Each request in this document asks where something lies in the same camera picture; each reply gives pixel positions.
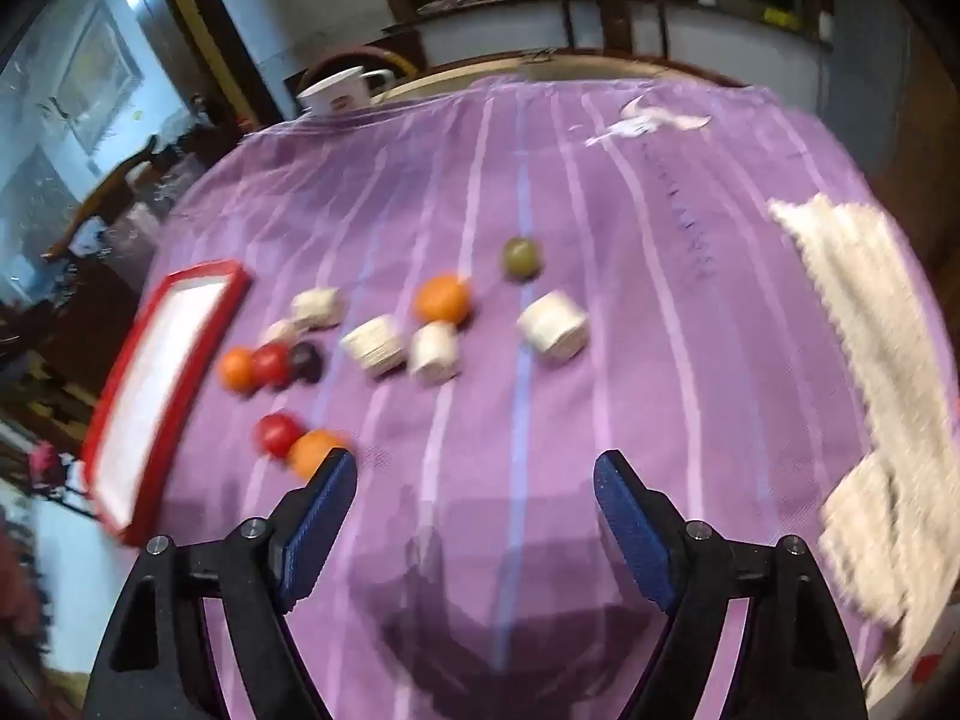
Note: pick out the green olive-coloured fruit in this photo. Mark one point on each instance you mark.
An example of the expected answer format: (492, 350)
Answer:
(520, 257)

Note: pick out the layered wooden block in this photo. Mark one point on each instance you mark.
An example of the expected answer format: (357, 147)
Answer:
(373, 346)

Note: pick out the large orange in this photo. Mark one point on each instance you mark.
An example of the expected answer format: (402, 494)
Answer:
(442, 300)

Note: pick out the framed wall picture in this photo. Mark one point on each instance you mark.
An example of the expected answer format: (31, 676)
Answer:
(97, 67)

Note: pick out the white knitted cloth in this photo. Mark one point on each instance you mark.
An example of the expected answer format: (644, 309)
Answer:
(862, 300)

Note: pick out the purple striped tablecloth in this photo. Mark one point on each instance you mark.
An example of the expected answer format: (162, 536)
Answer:
(540, 187)

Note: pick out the small orange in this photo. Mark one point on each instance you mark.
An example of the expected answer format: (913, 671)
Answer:
(236, 370)
(311, 452)

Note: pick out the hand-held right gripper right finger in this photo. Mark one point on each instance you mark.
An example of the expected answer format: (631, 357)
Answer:
(637, 532)

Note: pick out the wooden chair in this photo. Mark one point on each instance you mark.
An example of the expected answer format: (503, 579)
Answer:
(101, 199)

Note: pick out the dark red round object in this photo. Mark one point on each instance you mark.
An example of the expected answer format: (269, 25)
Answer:
(341, 60)

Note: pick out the red-framed white tray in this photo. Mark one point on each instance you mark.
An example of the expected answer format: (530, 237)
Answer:
(161, 390)

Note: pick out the white paper scrap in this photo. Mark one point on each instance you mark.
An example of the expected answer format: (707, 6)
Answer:
(645, 121)

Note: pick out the red tomato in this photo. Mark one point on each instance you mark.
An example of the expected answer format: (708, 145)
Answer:
(271, 365)
(277, 433)

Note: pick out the large pale wooden block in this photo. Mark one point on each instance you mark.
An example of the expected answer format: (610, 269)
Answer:
(553, 325)

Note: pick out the dark purple plum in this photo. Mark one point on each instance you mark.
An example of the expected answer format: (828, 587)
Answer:
(307, 362)

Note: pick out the small pale wooden block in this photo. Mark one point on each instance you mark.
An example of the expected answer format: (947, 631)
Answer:
(279, 331)

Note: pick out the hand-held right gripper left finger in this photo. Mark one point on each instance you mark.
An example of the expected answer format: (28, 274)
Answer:
(322, 517)

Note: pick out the white mug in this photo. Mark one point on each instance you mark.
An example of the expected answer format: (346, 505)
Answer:
(337, 92)

